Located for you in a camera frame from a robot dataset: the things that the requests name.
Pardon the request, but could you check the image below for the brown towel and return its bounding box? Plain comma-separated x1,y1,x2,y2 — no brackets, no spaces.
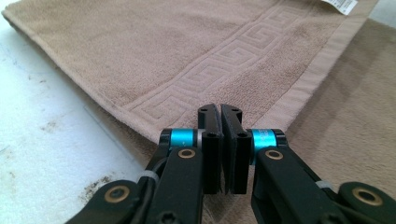
1,0,396,224

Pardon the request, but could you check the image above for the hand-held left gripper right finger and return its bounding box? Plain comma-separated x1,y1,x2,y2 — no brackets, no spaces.
219,104,288,195

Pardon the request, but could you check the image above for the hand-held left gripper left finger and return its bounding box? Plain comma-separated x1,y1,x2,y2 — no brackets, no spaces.
160,103,223,195

